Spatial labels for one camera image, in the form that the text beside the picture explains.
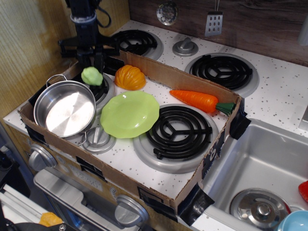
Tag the front left black burner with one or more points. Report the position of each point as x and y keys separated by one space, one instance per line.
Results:
x=102 y=93

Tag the small steel pot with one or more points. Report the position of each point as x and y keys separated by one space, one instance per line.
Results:
x=66 y=108

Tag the cardboard fence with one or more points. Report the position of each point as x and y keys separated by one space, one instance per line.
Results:
x=166 y=196

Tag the grey knob inside fence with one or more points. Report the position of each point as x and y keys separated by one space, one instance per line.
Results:
x=97 y=141

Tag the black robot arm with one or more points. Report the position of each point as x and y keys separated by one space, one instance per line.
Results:
x=83 y=11

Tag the green plastic plate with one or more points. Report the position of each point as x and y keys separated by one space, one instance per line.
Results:
x=129 y=114

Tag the grey sink basin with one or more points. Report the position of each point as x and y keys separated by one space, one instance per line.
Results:
x=264 y=157

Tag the red object at edge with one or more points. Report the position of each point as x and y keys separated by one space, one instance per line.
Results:
x=303 y=190

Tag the grey oven knob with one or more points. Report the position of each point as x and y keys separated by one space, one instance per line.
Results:
x=40 y=158
x=129 y=213

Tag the orange toy pumpkin half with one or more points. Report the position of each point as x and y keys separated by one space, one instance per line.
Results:
x=130 y=78

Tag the left grey oven knob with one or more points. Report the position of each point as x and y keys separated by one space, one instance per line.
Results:
x=40 y=158

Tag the right grey oven knob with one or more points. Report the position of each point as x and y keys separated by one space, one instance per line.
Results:
x=129 y=213

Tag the orange object at bottom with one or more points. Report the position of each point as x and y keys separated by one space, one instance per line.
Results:
x=49 y=219

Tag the front right black burner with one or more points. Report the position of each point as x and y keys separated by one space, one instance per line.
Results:
x=178 y=140

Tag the orange toy carrot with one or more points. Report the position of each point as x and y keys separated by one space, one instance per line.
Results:
x=205 y=102

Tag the grey knob at back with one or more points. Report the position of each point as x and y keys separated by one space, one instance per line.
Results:
x=185 y=48

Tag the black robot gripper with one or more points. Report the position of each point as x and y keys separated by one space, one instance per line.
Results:
x=88 y=41

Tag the hanging steel spatula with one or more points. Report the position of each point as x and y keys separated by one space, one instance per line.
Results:
x=214 y=21

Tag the steel pot lid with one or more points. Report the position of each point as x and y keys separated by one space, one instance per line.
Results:
x=260 y=208

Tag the back right black burner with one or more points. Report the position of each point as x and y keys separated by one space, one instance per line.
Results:
x=228 y=70

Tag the hanging steel skimmer ladle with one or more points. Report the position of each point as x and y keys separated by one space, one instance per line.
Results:
x=167 y=12

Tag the green toy broccoli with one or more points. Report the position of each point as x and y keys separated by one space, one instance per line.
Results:
x=91 y=76

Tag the silver oven door handle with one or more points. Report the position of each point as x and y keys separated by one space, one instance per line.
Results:
x=83 y=208

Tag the light blue bowl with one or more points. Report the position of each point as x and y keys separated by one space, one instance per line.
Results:
x=296 y=221

